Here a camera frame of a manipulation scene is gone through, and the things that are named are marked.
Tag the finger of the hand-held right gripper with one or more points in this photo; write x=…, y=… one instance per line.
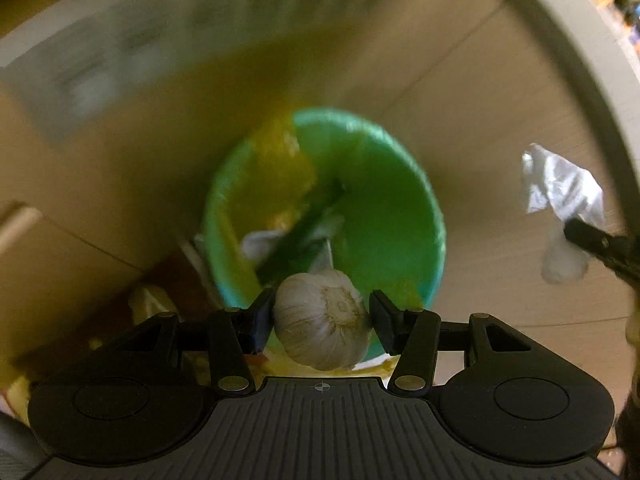
x=607, y=250

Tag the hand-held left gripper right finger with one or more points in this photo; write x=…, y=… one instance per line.
x=379, y=315

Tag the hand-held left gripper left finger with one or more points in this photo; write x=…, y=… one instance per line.
x=263, y=312

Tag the garlic bulb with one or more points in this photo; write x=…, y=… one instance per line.
x=320, y=321

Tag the white tissue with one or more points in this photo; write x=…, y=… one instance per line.
x=560, y=185

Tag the green trash bin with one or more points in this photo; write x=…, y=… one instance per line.
x=382, y=200

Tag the white paper scrap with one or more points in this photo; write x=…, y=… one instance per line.
x=260, y=246

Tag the green vegetable stalk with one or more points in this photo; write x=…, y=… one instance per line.
x=300, y=235

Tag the pale crumpled scrap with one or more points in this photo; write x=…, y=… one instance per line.
x=150, y=305

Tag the yellow plastic bag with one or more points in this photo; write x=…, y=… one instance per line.
x=280, y=160

